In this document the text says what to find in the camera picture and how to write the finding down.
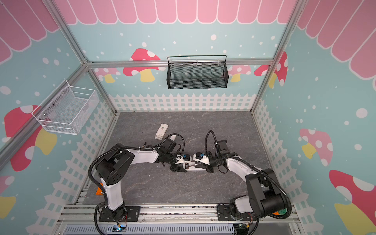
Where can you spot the white remote control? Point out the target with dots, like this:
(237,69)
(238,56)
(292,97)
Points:
(161,131)
(194,166)

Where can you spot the black mesh wall basket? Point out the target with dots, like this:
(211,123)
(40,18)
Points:
(197,72)

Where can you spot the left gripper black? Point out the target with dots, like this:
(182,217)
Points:
(175,168)

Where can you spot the white wire wall basket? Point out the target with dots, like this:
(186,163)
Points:
(67,110)

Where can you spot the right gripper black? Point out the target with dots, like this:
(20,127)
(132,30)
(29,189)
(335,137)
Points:
(209,167)

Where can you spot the aluminium front rail frame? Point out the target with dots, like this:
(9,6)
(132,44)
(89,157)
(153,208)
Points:
(171,219)

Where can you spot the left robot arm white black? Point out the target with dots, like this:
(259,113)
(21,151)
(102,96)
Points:
(108,170)

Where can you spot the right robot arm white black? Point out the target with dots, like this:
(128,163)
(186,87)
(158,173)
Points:
(265,197)

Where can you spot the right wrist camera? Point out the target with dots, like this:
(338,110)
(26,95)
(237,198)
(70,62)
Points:
(202,158)

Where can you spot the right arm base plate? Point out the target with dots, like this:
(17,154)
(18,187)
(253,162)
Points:
(228,212)

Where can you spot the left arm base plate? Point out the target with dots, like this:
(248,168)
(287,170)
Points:
(121,214)

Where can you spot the green toy brick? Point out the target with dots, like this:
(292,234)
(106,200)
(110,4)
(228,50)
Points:
(283,212)

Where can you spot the orange toy brick left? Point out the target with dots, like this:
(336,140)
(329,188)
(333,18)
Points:
(99,191)

